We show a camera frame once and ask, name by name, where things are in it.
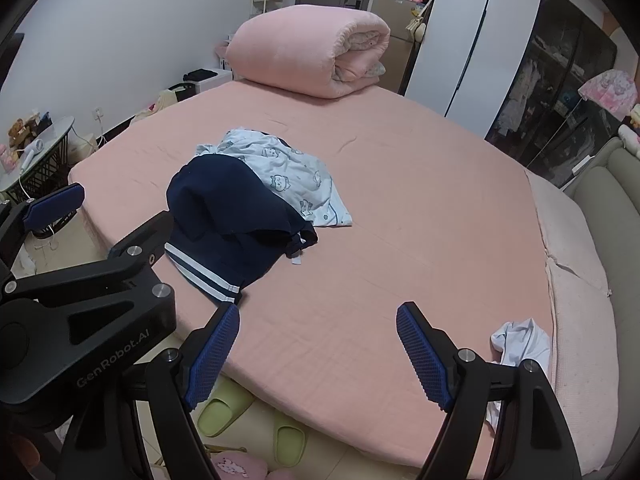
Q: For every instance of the beige cabinet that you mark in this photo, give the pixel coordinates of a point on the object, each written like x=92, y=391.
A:
x=395, y=20

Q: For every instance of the white shelf rack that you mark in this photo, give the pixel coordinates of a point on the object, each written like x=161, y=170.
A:
x=260, y=2

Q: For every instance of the pink plush slipper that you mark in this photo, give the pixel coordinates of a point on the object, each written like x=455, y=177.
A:
x=235, y=465

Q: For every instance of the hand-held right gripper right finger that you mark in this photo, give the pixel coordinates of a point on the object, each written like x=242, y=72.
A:
x=425, y=360

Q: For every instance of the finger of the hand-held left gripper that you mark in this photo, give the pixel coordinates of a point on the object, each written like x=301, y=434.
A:
x=145, y=245
x=55, y=205

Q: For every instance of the white cloth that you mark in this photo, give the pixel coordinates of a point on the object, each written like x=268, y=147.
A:
x=525, y=340

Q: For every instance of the pink bed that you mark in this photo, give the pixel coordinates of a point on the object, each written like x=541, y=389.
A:
x=400, y=200

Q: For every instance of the white wardrobe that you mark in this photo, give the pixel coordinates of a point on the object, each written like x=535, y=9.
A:
x=475, y=45

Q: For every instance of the beige hanging bag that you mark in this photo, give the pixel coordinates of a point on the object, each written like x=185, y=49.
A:
x=417, y=30

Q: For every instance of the pink printed hat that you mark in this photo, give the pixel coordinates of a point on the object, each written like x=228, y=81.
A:
x=607, y=87

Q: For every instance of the black cloth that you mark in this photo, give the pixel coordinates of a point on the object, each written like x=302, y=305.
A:
x=200, y=74

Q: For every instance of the yellow plush toy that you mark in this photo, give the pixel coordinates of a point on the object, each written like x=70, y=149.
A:
x=635, y=115

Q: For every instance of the brown teddy bears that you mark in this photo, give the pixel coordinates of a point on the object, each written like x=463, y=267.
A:
x=20, y=130

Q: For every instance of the rolled pink quilt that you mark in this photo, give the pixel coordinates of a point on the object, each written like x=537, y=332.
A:
x=290, y=45

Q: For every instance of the grey padded headboard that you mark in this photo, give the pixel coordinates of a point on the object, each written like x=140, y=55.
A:
x=610, y=175

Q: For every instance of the white storage box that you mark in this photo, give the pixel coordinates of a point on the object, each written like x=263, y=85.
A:
x=220, y=80

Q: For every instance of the light blue printed pajama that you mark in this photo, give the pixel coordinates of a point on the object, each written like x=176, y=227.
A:
x=295, y=170

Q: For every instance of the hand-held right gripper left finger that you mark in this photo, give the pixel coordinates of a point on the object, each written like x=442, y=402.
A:
x=215, y=355

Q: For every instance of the cream bag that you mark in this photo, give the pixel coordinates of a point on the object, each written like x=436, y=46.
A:
x=165, y=100

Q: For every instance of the round side table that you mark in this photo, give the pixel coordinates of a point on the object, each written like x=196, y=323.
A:
x=50, y=132

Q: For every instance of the white hair dryer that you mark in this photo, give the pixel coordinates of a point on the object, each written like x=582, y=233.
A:
x=32, y=152

